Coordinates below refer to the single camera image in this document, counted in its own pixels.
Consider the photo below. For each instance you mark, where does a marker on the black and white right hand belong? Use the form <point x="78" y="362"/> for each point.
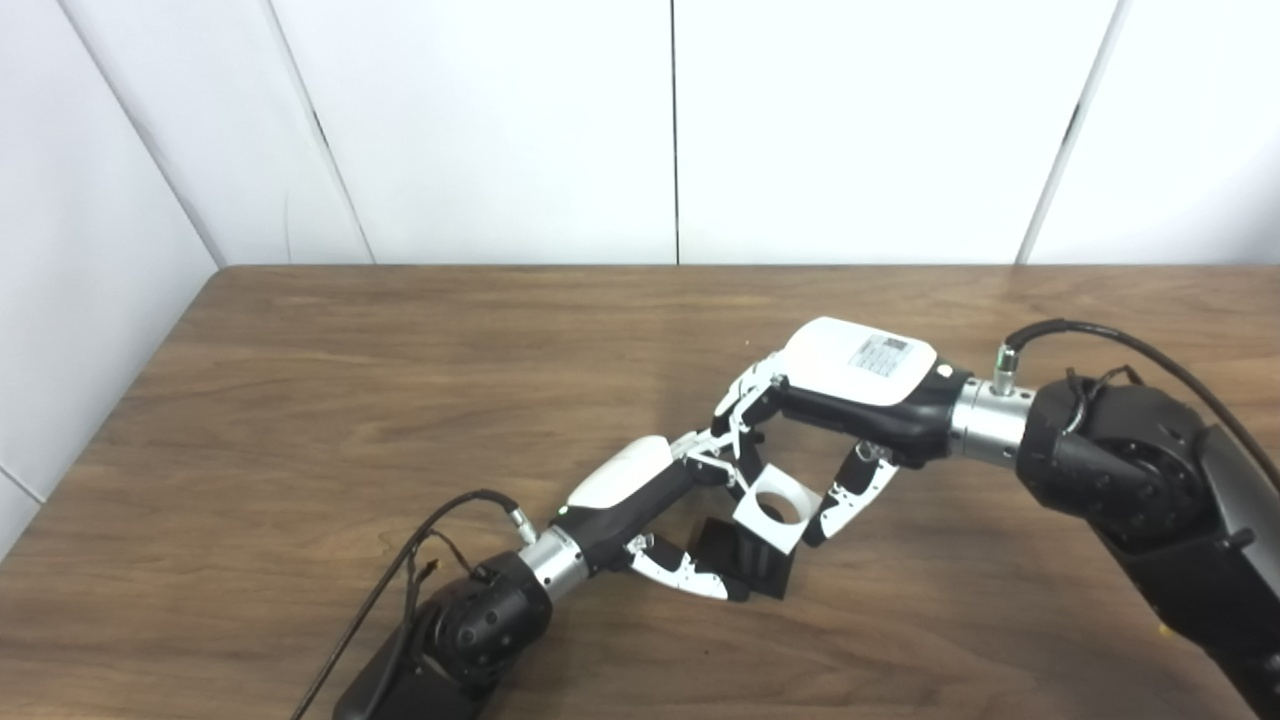
<point x="860" y="385"/>

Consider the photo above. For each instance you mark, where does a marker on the black and white left hand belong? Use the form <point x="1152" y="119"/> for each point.
<point x="620" y="480"/>

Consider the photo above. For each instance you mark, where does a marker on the white square piece with hole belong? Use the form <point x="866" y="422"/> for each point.
<point x="805" y="500"/>

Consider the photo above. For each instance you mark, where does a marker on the black peg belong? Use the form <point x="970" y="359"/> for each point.
<point x="735" y="555"/>

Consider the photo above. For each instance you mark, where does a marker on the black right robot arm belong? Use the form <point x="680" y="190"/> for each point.
<point x="1140" y="470"/>

